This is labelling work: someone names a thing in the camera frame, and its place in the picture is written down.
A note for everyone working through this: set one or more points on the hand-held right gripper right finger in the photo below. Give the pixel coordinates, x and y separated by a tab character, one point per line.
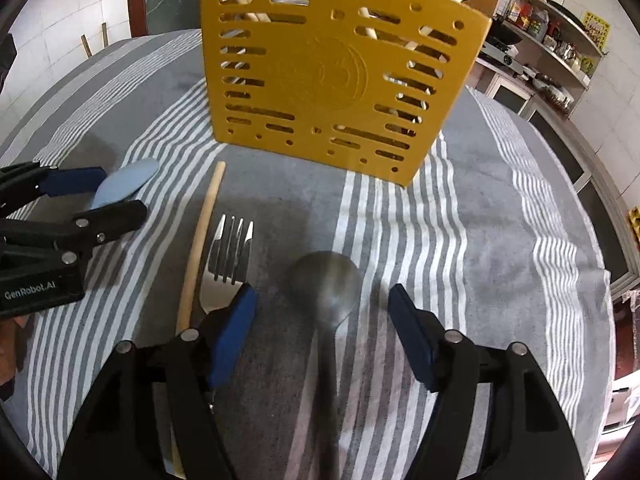
412	340

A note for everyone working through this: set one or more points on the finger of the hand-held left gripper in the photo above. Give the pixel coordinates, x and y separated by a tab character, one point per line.
115	216
75	180

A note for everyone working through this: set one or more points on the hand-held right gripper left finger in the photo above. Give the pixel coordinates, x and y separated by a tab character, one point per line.
232	335

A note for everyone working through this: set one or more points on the light blue plastic spoon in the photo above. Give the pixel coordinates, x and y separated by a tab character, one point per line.
127	177

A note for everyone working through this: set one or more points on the grey metal spoon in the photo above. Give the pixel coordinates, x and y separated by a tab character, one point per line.
325	285

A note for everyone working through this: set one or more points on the yellow perforated utensil holder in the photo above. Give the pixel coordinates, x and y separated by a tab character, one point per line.
345	75

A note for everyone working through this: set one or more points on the person's left hand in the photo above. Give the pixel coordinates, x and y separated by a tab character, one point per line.
6	355

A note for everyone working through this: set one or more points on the grey striped tablecloth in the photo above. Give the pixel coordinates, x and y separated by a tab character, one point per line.
450	260

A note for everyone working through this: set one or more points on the wooden stick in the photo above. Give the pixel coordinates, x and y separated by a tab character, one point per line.
105	34
87	45

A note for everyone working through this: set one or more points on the gas stove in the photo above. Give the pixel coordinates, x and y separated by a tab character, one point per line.
500	54

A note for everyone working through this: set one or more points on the black wok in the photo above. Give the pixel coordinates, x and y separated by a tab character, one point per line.
507	34

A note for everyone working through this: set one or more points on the row of condiment bottles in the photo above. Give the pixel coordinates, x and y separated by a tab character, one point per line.
525	17

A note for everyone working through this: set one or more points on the corner wall shelf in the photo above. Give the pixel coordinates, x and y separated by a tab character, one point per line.
575	45

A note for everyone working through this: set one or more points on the yellow wall poster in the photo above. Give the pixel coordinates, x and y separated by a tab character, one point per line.
596	27

